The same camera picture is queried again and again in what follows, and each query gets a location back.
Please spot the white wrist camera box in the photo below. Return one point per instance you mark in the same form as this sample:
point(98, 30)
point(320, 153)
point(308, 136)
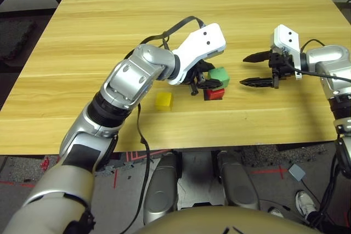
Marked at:
point(288, 36)
point(200, 46)

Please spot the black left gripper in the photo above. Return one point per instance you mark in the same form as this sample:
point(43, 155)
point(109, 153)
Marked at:
point(196, 79)

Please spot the yellow wooden block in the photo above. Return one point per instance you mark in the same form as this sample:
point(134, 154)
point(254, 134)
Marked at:
point(164, 101)

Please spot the tan robot torso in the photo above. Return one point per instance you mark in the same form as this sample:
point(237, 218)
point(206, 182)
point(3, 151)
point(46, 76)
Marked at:
point(225, 221)

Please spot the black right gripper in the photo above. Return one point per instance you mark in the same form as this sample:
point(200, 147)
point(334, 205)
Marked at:
point(281, 65)

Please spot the red wooden block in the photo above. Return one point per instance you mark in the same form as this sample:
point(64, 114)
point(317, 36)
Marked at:
point(216, 94)

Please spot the green wooden block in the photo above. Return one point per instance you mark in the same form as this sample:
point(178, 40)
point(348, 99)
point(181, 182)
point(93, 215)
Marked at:
point(219, 74)

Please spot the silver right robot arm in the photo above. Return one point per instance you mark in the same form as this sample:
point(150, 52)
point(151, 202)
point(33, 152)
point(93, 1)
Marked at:
point(329, 58)

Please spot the small grey floor box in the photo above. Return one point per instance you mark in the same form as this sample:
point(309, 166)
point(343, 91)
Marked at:
point(297, 173)

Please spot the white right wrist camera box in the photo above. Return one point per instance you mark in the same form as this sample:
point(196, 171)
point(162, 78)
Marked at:
point(288, 36)

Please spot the grey robot right thigh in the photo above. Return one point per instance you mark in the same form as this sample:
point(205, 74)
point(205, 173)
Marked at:
point(238, 184)

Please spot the grey robot left thigh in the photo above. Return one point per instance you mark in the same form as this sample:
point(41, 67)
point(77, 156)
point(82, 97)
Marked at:
point(160, 190)

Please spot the black foam floor mat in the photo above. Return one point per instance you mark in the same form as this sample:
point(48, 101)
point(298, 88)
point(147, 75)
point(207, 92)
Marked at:
point(15, 40)

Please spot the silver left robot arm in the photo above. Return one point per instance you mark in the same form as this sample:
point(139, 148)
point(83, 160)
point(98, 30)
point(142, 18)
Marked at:
point(129, 75)

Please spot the grey robot thigh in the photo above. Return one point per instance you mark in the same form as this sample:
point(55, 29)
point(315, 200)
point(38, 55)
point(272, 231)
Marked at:
point(238, 184)
point(160, 190)

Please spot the white sneaker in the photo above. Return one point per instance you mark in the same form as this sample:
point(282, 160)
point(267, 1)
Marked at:
point(305, 204)
point(276, 212)

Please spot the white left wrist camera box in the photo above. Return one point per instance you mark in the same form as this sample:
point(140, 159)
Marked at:
point(200, 46)

